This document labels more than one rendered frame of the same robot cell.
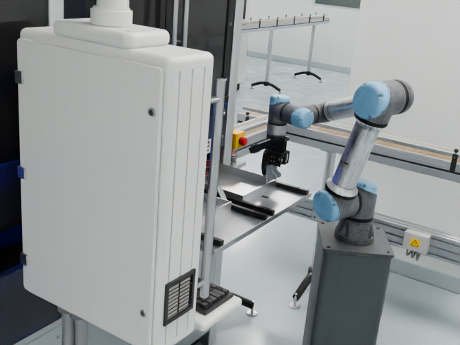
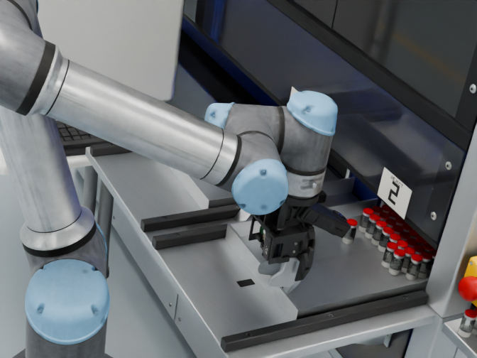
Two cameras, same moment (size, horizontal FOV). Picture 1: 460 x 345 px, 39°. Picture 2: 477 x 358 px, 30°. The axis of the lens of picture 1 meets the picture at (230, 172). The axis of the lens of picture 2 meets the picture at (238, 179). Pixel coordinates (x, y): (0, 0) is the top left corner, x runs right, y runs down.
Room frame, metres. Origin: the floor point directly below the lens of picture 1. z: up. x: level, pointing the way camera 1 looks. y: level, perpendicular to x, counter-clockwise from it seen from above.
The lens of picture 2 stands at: (2.87, -1.27, 1.82)
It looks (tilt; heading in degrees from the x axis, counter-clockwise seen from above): 30 degrees down; 117
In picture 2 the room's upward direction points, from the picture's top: 9 degrees clockwise
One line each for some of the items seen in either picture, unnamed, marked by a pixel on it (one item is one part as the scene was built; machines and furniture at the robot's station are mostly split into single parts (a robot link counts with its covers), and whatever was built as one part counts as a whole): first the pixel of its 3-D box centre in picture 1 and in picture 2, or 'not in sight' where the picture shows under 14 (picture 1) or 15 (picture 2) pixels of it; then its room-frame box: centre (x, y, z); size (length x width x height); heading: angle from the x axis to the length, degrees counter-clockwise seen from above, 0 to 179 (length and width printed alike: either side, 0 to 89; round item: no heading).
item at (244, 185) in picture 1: (223, 180); (340, 256); (2.43, 0.02, 0.90); 0.34 x 0.26 x 0.04; 59
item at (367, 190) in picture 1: (359, 196); (67, 315); (2.22, -0.48, 0.96); 0.13 x 0.12 x 0.14; 130
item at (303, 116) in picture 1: (300, 116); (244, 135); (2.34, -0.24, 1.21); 0.11 x 0.11 x 0.08; 40
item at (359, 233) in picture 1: (356, 225); not in sight; (2.22, -0.49, 0.84); 0.15 x 0.15 x 0.10
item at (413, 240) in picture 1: (416, 241); not in sight; (2.89, -0.94, 0.50); 0.12 x 0.05 x 0.09; 59
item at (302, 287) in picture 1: (313, 279); not in sight; (3.22, -0.52, 0.07); 0.50 x 0.08 x 0.14; 149
